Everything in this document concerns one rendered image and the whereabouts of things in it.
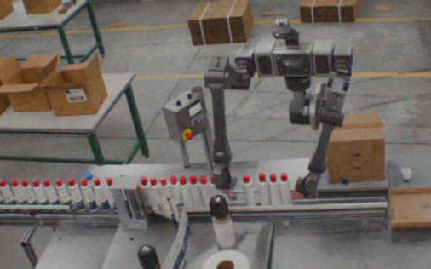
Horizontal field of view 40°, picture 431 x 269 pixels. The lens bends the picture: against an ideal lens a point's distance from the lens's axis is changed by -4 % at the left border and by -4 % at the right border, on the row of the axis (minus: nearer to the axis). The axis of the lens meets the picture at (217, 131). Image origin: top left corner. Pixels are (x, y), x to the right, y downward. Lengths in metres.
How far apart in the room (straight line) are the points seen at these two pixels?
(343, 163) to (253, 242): 0.63
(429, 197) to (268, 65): 1.05
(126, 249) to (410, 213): 1.40
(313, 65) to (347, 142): 0.42
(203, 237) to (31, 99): 2.20
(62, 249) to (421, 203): 1.85
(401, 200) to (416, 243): 0.31
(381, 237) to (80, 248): 1.51
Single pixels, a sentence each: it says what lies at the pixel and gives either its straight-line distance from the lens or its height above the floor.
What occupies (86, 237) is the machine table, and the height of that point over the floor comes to 0.83.
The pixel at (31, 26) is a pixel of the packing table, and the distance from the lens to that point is 6.66.
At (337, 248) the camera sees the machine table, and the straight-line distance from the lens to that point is 2.89.
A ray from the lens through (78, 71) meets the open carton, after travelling 4.64.
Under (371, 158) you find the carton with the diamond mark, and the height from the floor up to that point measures 1.00.
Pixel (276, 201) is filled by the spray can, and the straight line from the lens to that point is 3.02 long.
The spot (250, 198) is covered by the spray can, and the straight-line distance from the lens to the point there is 3.03.
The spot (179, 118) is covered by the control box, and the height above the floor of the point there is 1.43.
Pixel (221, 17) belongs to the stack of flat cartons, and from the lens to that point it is 6.81.
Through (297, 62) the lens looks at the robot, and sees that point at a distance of 3.02.
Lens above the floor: 2.87
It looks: 32 degrees down
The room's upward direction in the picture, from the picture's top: 11 degrees counter-clockwise
